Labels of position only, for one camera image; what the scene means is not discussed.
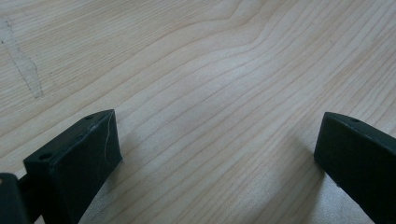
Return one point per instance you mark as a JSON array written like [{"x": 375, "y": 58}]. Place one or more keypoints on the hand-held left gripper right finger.
[{"x": 358, "y": 158}]

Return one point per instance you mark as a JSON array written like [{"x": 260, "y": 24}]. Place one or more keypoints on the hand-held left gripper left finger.
[{"x": 71, "y": 161}]

